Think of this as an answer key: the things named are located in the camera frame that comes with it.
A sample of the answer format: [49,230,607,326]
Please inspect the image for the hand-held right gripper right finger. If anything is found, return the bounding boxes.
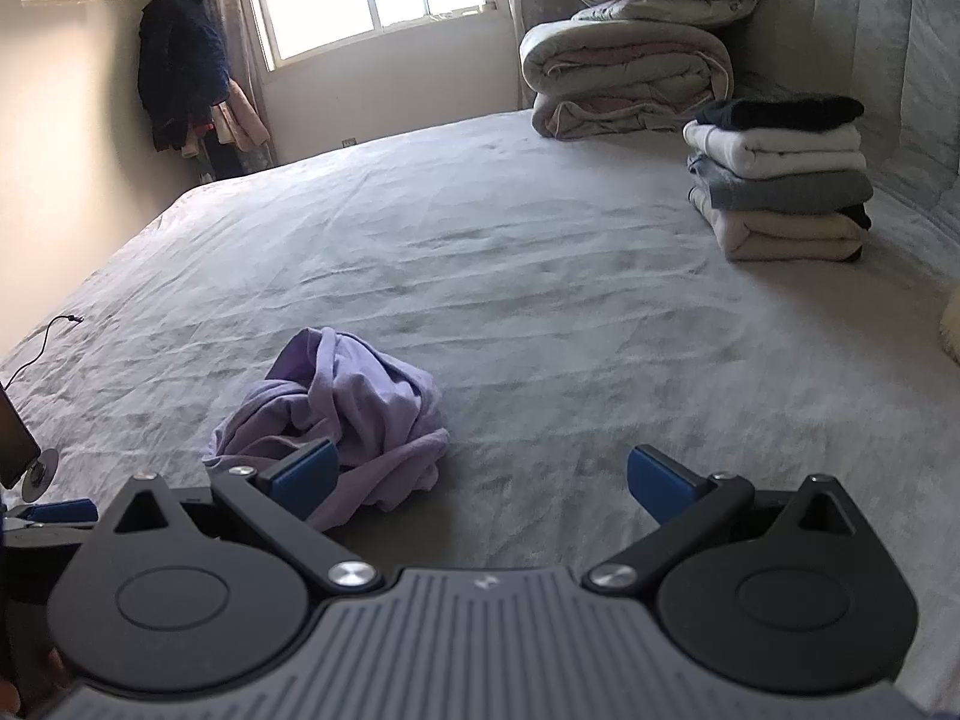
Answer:
[581,446,863,595]

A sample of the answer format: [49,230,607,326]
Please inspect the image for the patterned grey curtain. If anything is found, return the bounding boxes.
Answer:
[157,0,280,166]
[501,0,548,112]

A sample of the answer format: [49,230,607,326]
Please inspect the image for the hanging pink clothing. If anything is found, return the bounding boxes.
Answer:
[208,79,273,156]

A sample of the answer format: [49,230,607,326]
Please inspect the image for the black smartphone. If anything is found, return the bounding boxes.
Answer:
[0,386,43,490]

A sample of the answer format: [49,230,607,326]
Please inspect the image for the purple shirt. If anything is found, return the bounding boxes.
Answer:
[202,326,451,533]

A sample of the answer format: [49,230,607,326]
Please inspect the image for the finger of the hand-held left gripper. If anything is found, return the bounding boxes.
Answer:
[15,499,100,527]
[0,523,95,550]

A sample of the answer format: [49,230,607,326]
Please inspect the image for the charging cable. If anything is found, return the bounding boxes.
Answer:
[0,313,83,385]

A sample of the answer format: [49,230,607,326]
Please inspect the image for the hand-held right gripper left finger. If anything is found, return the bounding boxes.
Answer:
[94,437,383,593]

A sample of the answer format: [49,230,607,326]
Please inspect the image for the folded black garment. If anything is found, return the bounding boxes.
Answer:
[694,94,866,131]

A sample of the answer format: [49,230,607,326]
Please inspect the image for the phone stand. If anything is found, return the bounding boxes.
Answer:
[18,448,62,500]

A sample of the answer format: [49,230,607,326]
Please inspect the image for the bed with grey sheet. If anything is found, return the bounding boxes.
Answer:
[0,109,960,616]

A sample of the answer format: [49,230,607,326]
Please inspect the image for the folded thin white quilt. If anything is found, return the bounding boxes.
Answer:
[570,0,763,32]

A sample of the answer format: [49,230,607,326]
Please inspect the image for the grey quilted headboard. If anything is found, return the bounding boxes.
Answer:
[504,0,960,301]

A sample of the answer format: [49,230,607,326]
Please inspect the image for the folded beige garment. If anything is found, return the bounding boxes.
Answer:
[690,187,874,263]

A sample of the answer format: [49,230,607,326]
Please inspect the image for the folded grey pink comforter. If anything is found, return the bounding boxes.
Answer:
[520,18,734,140]

